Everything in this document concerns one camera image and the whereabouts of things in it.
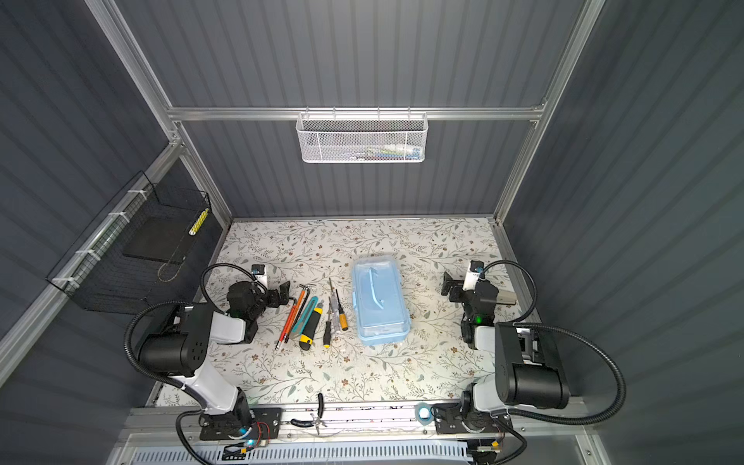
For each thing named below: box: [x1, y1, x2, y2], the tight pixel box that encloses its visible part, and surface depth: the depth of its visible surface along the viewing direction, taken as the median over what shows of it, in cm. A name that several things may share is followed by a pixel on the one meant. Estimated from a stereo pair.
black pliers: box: [290, 392, 328, 435], surface depth 76 cm
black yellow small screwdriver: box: [323, 302, 332, 349], surface depth 89 cm
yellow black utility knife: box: [299, 299, 325, 351], surface depth 91 cm
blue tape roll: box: [414, 402, 434, 427], surface depth 75 cm
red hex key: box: [275, 296, 298, 351], surface depth 92 cm
